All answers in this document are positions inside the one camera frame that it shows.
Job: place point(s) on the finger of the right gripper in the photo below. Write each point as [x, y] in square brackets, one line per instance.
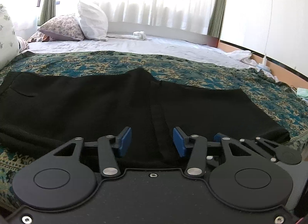
[273, 151]
[218, 137]

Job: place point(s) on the white bed sheet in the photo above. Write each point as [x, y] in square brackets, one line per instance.
[153, 45]

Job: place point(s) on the folded white floral duvet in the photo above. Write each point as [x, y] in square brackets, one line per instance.
[9, 45]

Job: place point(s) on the teal patterned bed blanket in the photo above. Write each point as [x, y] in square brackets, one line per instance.
[275, 98]

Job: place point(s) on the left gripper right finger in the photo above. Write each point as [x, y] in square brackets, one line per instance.
[235, 174]

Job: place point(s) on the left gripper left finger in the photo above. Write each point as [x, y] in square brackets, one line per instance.
[58, 180]

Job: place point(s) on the small white crumpled cloth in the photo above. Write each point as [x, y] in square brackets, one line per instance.
[139, 35]

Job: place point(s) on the wooden bed frame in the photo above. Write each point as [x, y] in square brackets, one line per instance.
[284, 71]

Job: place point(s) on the left green curtain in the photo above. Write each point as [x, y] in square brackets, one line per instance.
[47, 11]

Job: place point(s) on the white pillow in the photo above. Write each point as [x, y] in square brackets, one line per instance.
[93, 21]

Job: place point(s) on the green curtain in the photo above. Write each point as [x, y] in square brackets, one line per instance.
[216, 19]
[47, 11]

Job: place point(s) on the white crumpled cloth at edge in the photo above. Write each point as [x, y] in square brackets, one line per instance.
[243, 56]

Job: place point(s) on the black pants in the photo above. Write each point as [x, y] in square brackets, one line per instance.
[40, 113]

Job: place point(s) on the right green curtain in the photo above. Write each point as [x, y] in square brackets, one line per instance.
[216, 19]

